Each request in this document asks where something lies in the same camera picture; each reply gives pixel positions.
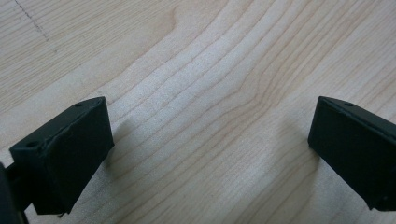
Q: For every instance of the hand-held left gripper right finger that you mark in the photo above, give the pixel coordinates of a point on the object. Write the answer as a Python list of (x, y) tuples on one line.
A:
[(358, 149)]

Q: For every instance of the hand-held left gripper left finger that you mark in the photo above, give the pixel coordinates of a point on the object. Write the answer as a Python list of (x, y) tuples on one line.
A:
[(71, 155)]

